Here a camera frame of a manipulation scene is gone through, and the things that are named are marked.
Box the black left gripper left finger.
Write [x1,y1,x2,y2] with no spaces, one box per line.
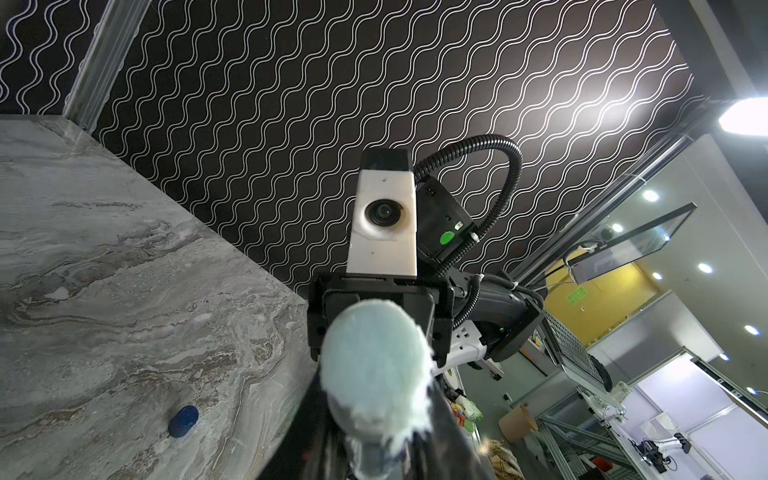
[257,374,348,480]

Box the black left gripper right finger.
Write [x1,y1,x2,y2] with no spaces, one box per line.
[410,383,494,479]

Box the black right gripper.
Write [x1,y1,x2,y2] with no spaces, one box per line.
[307,272,456,368]

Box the blue white glue stick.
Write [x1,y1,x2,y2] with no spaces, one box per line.
[319,299,432,479]

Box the blue glue stick cap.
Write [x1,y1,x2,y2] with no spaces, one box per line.
[167,405,199,438]

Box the black keyboard on shelf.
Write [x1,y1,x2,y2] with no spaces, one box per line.
[541,310,614,392]

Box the black computer monitor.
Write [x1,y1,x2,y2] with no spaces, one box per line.
[568,202,697,285]

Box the ceiling strip light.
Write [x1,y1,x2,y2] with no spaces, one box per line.
[719,97,768,137]

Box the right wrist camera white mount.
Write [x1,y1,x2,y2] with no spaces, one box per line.
[346,148,417,277]

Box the aluminium front right post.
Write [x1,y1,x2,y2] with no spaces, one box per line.
[509,104,714,283]

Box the aluminium corner post right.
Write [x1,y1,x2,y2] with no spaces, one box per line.
[64,0,151,134]

